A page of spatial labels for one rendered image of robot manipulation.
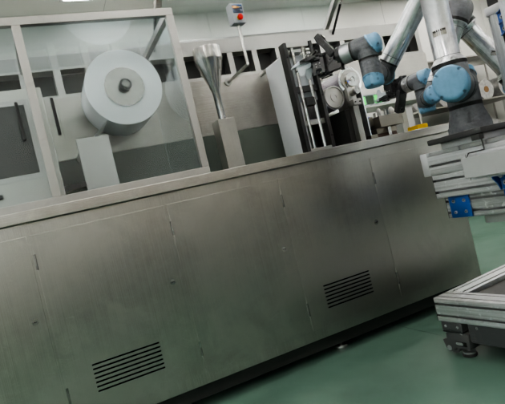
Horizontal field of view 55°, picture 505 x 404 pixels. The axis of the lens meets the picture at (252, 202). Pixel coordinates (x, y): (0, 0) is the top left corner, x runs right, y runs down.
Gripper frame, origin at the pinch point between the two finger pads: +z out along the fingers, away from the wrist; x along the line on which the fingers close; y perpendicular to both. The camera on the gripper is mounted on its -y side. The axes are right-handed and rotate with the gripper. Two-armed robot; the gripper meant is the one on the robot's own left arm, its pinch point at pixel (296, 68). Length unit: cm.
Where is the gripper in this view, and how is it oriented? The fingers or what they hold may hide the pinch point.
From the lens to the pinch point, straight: 204.1
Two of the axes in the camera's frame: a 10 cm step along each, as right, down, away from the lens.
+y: 1.6, 9.8, -1.0
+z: -8.1, 1.9, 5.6
